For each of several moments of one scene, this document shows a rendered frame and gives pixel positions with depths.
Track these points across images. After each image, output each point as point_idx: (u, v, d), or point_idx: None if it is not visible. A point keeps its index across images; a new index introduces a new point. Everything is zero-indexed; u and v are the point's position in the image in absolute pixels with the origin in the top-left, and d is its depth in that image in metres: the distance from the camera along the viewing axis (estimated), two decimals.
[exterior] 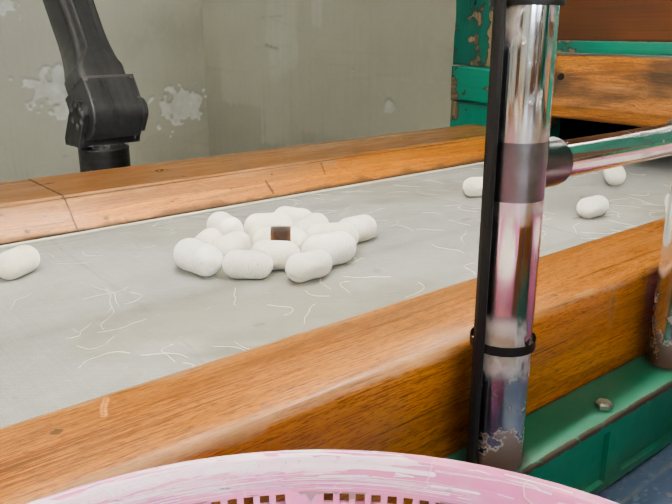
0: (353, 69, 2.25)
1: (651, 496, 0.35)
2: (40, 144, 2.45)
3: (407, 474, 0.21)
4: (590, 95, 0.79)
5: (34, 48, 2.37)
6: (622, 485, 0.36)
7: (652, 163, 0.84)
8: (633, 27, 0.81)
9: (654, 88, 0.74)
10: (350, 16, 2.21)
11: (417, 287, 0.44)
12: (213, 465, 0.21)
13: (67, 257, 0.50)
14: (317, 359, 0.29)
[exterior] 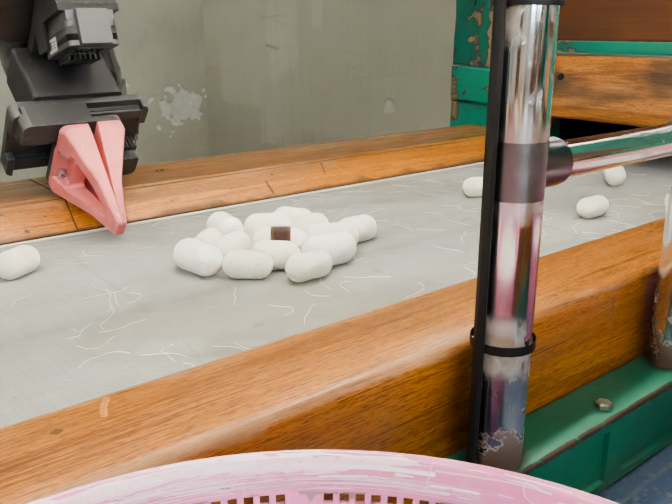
0: (353, 69, 2.25)
1: (651, 496, 0.35)
2: None
3: (407, 474, 0.21)
4: (590, 95, 0.79)
5: None
6: (622, 485, 0.36)
7: (652, 163, 0.84)
8: (633, 27, 0.81)
9: (654, 88, 0.74)
10: (350, 16, 2.21)
11: (417, 287, 0.44)
12: (213, 465, 0.21)
13: (67, 257, 0.50)
14: (317, 359, 0.29)
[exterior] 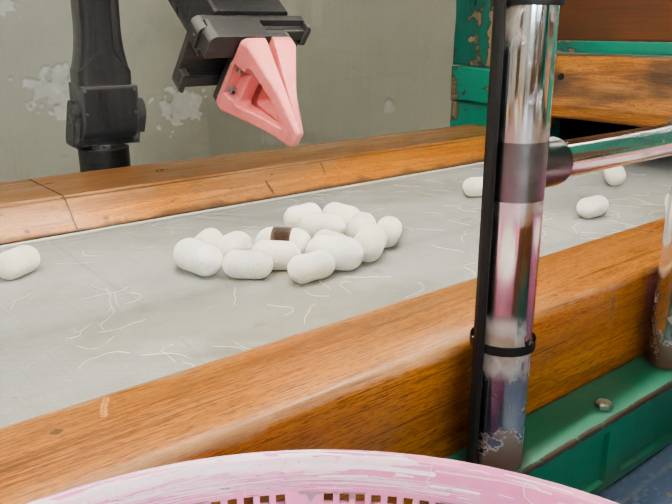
0: (353, 69, 2.25)
1: (651, 496, 0.35)
2: (40, 144, 2.45)
3: (407, 474, 0.21)
4: (590, 95, 0.79)
5: (34, 48, 2.37)
6: (622, 485, 0.36)
7: (652, 163, 0.84)
8: (633, 27, 0.81)
9: (654, 88, 0.74)
10: (350, 16, 2.21)
11: (417, 287, 0.44)
12: (213, 465, 0.21)
13: (67, 257, 0.50)
14: (317, 359, 0.29)
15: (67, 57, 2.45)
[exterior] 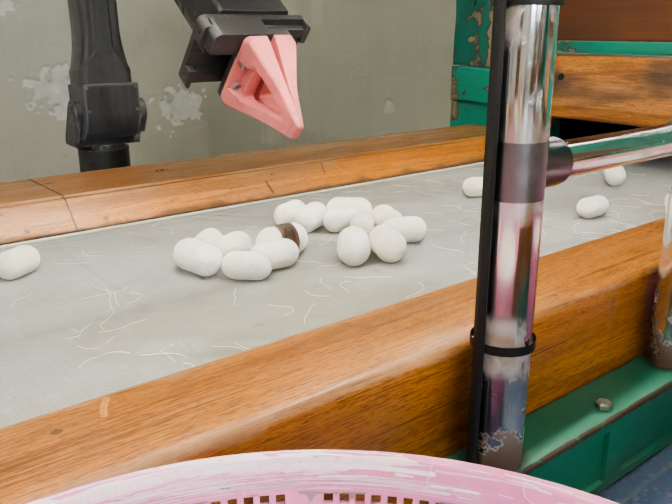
0: (353, 69, 2.25)
1: (651, 496, 0.35)
2: (40, 144, 2.45)
3: (407, 474, 0.21)
4: (590, 95, 0.79)
5: (34, 48, 2.37)
6: (622, 485, 0.36)
7: (652, 163, 0.84)
8: (633, 27, 0.81)
9: (654, 88, 0.74)
10: (350, 16, 2.21)
11: (417, 287, 0.44)
12: (213, 465, 0.21)
13: (67, 257, 0.50)
14: (317, 359, 0.29)
15: (67, 57, 2.45)
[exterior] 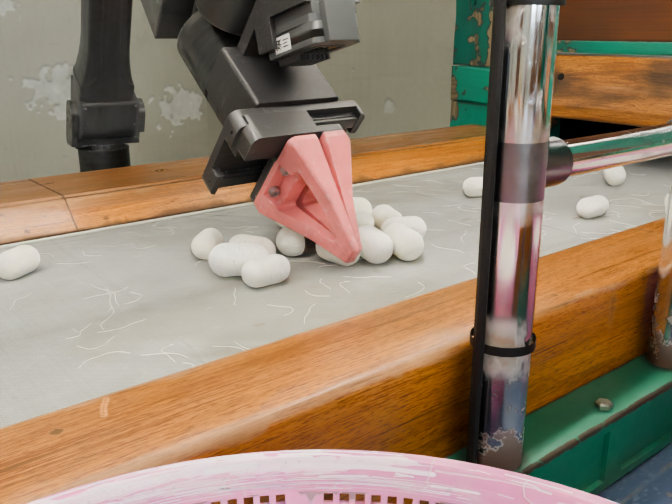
0: (353, 69, 2.25)
1: (651, 496, 0.35)
2: (40, 144, 2.45)
3: (407, 474, 0.21)
4: (590, 95, 0.79)
5: (34, 48, 2.37)
6: (622, 485, 0.36)
7: (652, 163, 0.84)
8: (633, 27, 0.81)
9: (654, 88, 0.74)
10: None
11: (417, 287, 0.44)
12: (213, 465, 0.21)
13: (67, 257, 0.50)
14: (317, 359, 0.29)
15: (67, 57, 2.45)
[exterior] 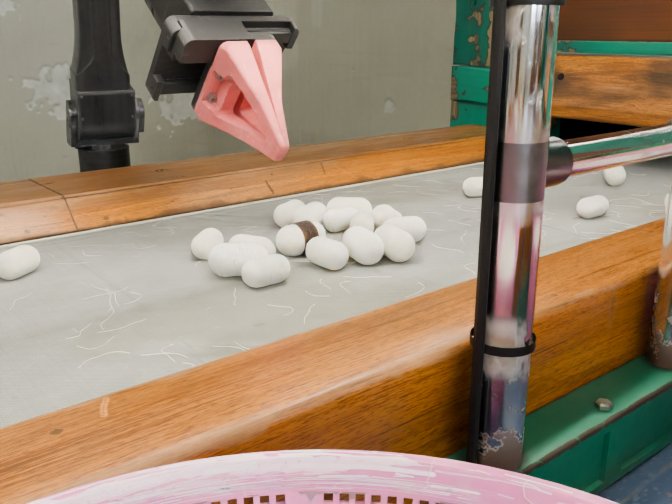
0: (353, 69, 2.25)
1: (651, 496, 0.35)
2: (40, 144, 2.45)
3: (407, 474, 0.21)
4: (590, 95, 0.79)
5: (34, 48, 2.37)
6: (622, 485, 0.36)
7: (652, 163, 0.84)
8: (633, 27, 0.81)
9: (654, 88, 0.74)
10: (350, 16, 2.21)
11: (417, 287, 0.44)
12: (213, 465, 0.21)
13: (67, 257, 0.50)
14: (317, 359, 0.29)
15: (67, 57, 2.45)
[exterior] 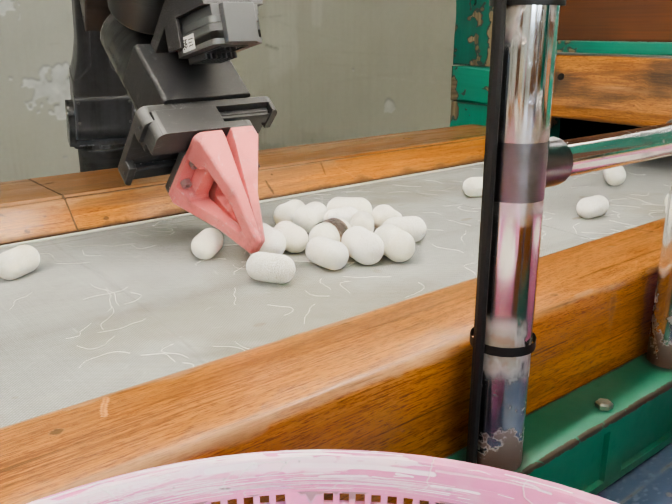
0: (353, 69, 2.25)
1: (651, 496, 0.35)
2: (40, 144, 2.45)
3: (407, 474, 0.21)
4: (590, 95, 0.79)
5: (34, 48, 2.37)
6: (622, 485, 0.36)
7: (652, 163, 0.84)
8: (633, 27, 0.81)
9: (654, 88, 0.74)
10: (350, 16, 2.21)
11: (417, 287, 0.44)
12: (213, 465, 0.21)
13: (67, 257, 0.50)
14: (317, 359, 0.29)
15: (67, 57, 2.45)
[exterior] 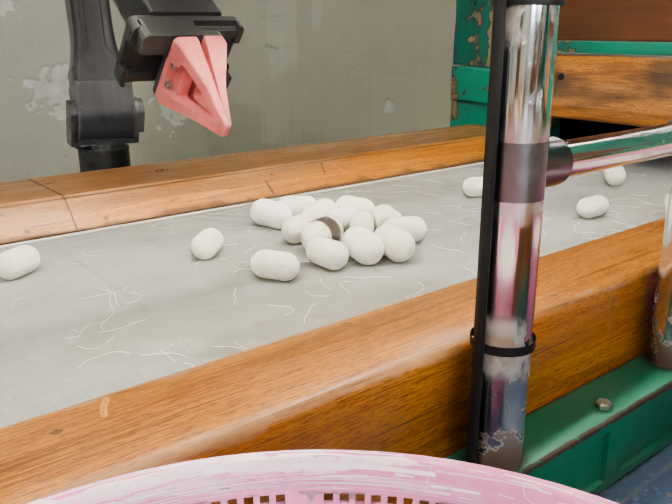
0: (353, 69, 2.25)
1: (651, 496, 0.35)
2: (40, 144, 2.45)
3: (407, 474, 0.21)
4: (590, 95, 0.79)
5: (34, 48, 2.37)
6: (622, 485, 0.36)
7: (652, 163, 0.84)
8: (633, 27, 0.81)
9: (654, 88, 0.74)
10: (350, 16, 2.21)
11: (417, 287, 0.44)
12: (213, 465, 0.21)
13: (67, 257, 0.50)
14: (317, 359, 0.29)
15: (67, 57, 2.45)
